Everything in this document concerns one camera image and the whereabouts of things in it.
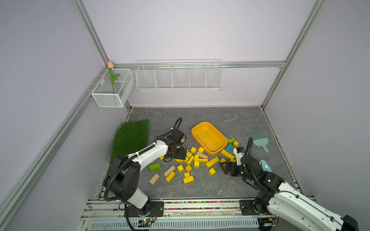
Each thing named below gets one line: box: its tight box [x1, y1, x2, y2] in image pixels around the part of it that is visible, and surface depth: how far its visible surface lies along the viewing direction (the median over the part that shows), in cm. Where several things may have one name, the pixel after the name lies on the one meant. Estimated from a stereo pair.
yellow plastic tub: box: [191, 121, 228, 156], surface depth 102 cm
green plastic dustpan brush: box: [247, 131, 272, 157], surface depth 102 cm
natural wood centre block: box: [196, 151, 209, 159], surface depth 93 cm
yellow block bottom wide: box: [183, 172, 195, 185], surface depth 84 cm
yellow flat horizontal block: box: [193, 158, 209, 163], surface depth 91 cm
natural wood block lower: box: [148, 172, 160, 185], surface depth 85 cm
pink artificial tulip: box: [107, 61, 120, 94], surface depth 92 cm
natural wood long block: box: [163, 165, 176, 177], surface depth 88 cm
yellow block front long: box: [163, 167, 176, 183], surface depth 86 cm
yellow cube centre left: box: [176, 164, 185, 173], surface depth 87 cm
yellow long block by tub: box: [220, 149, 236, 160], surface depth 95 cm
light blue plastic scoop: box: [259, 159, 273, 173], surface depth 88 cm
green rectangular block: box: [149, 162, 162, 172], surface depth 89 cm
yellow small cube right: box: [208, 167, 217, 177], surface depth 86 cm
